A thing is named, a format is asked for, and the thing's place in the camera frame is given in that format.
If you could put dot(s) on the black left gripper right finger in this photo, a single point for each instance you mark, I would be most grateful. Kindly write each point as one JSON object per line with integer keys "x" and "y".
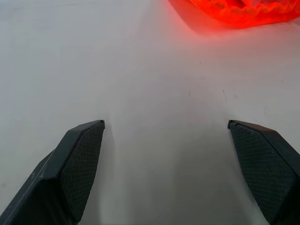
{"x": 269, "y": 168}

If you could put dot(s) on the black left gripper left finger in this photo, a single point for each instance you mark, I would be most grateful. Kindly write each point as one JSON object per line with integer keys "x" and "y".
{"x": 58, "y": 173}

